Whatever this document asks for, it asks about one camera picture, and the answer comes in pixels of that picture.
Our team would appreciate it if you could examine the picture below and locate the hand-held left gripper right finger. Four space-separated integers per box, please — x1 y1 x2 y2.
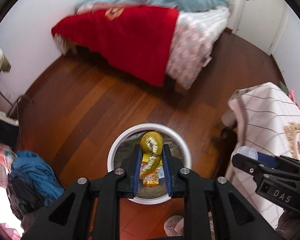
162 144 276 240

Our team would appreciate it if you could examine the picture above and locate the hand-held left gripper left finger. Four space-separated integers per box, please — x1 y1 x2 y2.
21 144 143 240

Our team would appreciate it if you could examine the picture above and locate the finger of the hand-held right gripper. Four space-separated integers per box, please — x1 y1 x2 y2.
231 153 264 178
256 151 300 168

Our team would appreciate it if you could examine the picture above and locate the clear plastic cup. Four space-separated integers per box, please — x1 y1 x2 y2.
237 146 258 159

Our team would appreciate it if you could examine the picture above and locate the orange snack packet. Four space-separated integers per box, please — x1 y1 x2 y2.
140 162 162 187

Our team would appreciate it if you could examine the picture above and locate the white rimmed trash bin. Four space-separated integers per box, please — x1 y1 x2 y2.
107 122 192 204

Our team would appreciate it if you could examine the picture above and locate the banana peel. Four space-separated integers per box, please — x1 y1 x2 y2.
139 131 163 180

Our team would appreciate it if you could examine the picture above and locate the white patterned tablecloth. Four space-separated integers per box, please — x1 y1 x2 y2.
221 82 300 228

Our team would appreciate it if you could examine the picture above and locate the pink slipper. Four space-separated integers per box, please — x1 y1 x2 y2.
163 215 184 237

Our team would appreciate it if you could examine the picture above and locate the pink toy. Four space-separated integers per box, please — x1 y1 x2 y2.
287 89 300 111

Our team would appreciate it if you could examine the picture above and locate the blue cloth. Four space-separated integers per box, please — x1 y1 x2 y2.
9 150 65 207

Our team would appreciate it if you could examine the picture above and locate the wooden bed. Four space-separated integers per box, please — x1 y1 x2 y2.
51 0 237 92

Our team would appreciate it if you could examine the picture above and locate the red blanket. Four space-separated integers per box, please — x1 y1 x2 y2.
51 5 180 87

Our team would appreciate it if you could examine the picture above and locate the grey checkered bed sheet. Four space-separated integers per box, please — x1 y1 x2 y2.
166 6 231 90

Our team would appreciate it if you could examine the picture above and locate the metal rack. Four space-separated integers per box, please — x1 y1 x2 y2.
4 94 33 127

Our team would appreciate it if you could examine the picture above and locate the white door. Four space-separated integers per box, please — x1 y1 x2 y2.
234 0 292 54

